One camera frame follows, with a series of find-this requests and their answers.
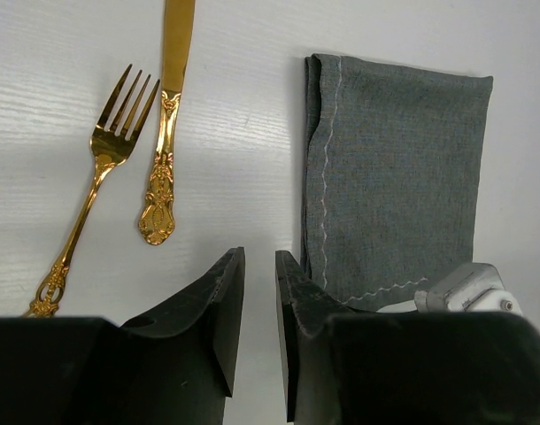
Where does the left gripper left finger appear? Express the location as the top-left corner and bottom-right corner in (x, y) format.
(119, 247), (245, 424)

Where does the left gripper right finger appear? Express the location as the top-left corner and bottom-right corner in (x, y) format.
(275, 251), (357, 423)

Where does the gold knife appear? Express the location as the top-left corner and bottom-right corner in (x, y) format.
(138, 0), (196, 245)

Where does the grey cloth napkin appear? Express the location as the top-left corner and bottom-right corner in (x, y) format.
(302, 53), (493, 311)

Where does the gold fork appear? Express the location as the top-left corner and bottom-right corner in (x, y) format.
(23, 66), (159, 318)

